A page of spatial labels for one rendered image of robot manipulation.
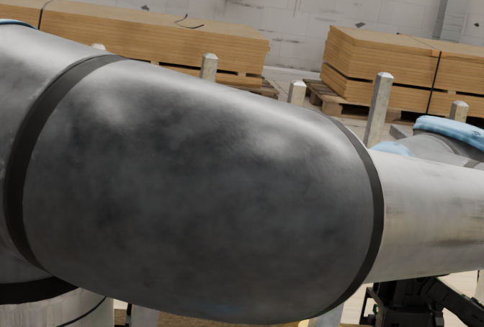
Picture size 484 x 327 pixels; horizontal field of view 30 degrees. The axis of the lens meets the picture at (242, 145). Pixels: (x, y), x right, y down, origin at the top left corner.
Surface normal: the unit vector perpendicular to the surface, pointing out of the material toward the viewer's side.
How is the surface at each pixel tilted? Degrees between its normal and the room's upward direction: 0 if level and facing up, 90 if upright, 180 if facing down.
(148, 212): 85
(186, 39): 90
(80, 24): 90
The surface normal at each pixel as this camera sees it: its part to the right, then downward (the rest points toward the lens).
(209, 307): -0.02, 0.80
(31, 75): -0.21, -0.70
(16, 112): -0.39, -0.43
